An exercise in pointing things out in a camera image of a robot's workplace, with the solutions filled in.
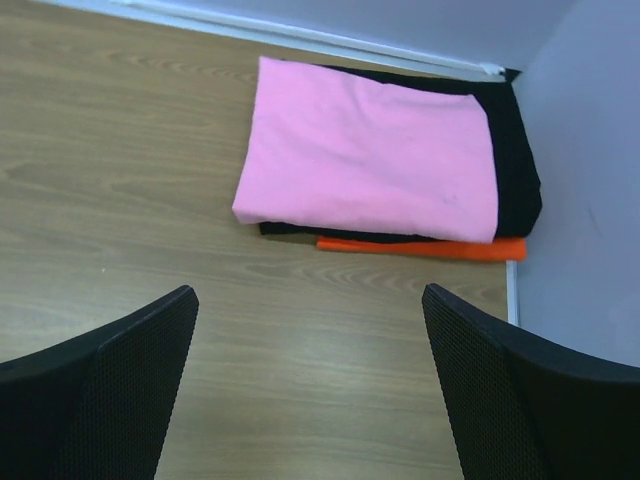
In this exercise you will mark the pink t shirt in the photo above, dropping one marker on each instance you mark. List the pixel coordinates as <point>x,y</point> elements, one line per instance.
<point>334,150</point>

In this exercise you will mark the folded black t shirt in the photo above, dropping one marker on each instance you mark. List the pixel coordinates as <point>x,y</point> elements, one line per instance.
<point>518,183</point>

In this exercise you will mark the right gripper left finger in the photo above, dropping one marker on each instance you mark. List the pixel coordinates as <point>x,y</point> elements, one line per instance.
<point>98,406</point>

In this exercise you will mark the folded orange t shirt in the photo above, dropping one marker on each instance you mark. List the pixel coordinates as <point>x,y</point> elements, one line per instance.
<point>501,250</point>

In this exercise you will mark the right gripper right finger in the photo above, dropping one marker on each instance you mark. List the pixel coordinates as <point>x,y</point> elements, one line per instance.
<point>523,407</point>

